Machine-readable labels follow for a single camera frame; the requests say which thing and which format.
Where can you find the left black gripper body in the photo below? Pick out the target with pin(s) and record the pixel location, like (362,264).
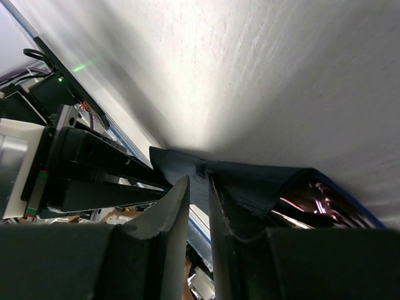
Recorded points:
(29,153)

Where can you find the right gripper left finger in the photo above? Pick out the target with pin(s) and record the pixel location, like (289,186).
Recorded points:
(141,259)

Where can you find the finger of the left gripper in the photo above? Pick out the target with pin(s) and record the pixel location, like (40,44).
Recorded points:
(77,196)
(88,157)

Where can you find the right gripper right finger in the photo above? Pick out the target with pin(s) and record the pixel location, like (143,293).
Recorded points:
(254,261)

